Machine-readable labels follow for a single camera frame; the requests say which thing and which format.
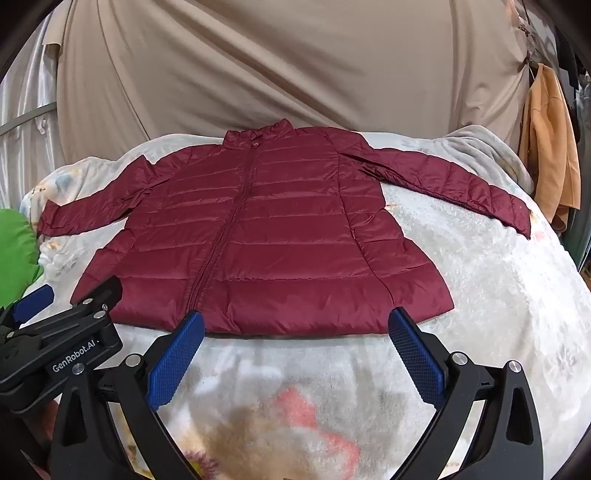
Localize orange hanging garment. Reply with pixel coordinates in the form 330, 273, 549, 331
518, 62, 581, 232

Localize dark hanging clothes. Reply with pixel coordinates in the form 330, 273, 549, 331
551, 25, 591, 139

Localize white floral blanket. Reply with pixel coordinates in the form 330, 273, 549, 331
21, 124, 591, 480

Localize green cloth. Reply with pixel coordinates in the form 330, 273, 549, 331
0, 209, 44, 310

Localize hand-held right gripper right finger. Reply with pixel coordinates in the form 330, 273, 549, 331
388, 307, 544, 480

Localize metal rail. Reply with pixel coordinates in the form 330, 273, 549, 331
0, 102, 57, 136

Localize maroon puffer jacket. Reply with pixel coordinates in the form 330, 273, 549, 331
37, 117, 532, 335

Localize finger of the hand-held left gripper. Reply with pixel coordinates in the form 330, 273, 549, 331
69, 276, 124, 324
0, 284, 55, 326

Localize beige bed sheet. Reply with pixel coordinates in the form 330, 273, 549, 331
55, 0, 533, 162

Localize white sheer curtain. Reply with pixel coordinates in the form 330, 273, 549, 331
0, 18, 65, 208

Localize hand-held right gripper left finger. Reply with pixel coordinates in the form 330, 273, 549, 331
50, 311, 205, 480

